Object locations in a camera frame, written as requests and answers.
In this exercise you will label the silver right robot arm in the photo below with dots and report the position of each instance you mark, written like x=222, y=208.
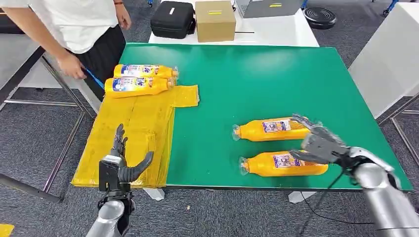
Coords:
x=386, y=202

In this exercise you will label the black round ribbed disc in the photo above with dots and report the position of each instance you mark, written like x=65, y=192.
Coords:
x=319, y=18

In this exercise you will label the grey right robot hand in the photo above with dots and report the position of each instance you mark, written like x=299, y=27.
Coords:
x=322, y=147

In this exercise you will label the person's left hand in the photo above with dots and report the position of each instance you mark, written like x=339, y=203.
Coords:
x=123, y=16

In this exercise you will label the black pen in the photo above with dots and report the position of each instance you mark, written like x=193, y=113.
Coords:
x=244, y=32

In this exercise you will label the person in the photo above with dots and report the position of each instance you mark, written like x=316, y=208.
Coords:
x=72, y=23

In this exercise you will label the yellow floor tape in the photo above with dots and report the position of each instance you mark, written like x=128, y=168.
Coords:
x=6, y=230

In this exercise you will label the orange plastic bottle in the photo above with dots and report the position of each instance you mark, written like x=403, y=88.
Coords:
x=157, y=86
x=252, y=130
x=262, y=166
x=157, y=72

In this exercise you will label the blue metal leg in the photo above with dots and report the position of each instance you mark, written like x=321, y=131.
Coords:
x=391, y=6

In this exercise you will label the person's right hand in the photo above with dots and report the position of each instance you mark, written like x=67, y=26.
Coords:
x=70, y=65

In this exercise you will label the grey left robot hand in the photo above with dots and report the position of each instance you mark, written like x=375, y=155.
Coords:
x=131, y=171

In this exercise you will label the steel table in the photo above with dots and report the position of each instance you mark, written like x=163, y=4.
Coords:
x=16, y=59

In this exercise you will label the brown cardboard box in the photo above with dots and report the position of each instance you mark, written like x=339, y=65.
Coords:
x=214, y=26

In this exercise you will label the grey box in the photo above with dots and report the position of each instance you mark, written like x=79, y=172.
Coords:
x=262, y=11

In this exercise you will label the green table mat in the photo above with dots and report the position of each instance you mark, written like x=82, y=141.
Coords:
x=229, y=81

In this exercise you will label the yellow plastic sheet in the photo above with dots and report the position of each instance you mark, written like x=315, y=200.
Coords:
x=137, y=130

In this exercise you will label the white table foot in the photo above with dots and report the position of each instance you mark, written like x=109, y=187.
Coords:
x=301, y=197
x=155, y=194

